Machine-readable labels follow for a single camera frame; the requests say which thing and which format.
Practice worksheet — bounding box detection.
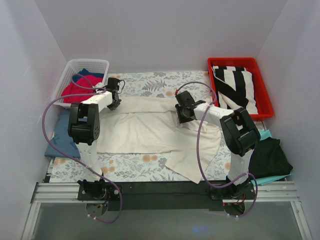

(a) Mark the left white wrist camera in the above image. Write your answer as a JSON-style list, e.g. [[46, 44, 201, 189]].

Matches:
[[93, 82, 105, 92]]

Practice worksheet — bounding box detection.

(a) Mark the aluminium frame rail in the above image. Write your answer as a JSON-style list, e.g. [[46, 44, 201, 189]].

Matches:
[[22, 181, 312, 240]]

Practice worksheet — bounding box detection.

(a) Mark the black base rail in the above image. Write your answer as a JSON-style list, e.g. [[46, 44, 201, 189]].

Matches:
[[77, 180, 255, 211]]

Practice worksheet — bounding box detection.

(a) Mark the red plastic bin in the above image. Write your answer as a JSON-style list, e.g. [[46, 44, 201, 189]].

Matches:
[[207, 57, 274, 122]]

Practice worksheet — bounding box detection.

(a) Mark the red crumpled t-shirt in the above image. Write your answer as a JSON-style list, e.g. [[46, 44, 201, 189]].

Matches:
[[61, 75, 103, 104]]

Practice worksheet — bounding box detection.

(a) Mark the purple cable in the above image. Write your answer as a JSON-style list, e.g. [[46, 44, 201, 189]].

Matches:
[[41, 73, 123, 223], [174, 82, 260, 219]]

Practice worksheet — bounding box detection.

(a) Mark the teal folded t-shirt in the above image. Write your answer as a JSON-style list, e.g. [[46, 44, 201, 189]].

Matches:
[[249, 128, 288, 187]]

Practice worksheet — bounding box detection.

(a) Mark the black white striped shirt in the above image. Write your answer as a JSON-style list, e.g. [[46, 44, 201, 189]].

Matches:
[[211, 65, 258, 115]]

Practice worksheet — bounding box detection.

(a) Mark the floral table mat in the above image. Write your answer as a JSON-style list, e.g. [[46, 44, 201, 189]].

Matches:
[[48, 71, 231, 183]]

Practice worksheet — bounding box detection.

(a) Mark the cream white t-shirt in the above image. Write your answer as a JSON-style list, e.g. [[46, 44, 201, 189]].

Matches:
[[96, 96, 221, 184]]

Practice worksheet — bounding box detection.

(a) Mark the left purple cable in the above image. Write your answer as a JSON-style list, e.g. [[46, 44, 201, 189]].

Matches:
[[41, 73, 123, 223]]

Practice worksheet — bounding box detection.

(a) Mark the navy blue t-shirt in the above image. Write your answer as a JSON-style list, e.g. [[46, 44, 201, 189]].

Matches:
[[72, 68, 104, 83]]

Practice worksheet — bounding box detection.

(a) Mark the blue folded t-shirt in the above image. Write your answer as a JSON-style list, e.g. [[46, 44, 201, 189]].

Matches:
[[50, 109, 80, 159]]

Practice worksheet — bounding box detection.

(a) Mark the white plastic laundry basket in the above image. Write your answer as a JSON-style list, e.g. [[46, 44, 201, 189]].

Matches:
[[51, 58, 110, 101]]

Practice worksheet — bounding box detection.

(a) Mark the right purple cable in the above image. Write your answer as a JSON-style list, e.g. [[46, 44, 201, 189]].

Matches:
[[174, 82, 260, 219]]

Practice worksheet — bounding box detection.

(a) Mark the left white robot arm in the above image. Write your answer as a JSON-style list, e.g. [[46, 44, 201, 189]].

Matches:
[[68, 77, 121, 200]]

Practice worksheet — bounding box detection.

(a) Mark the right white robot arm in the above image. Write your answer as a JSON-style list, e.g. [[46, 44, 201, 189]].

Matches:
[[175, 91, 261, 198]]

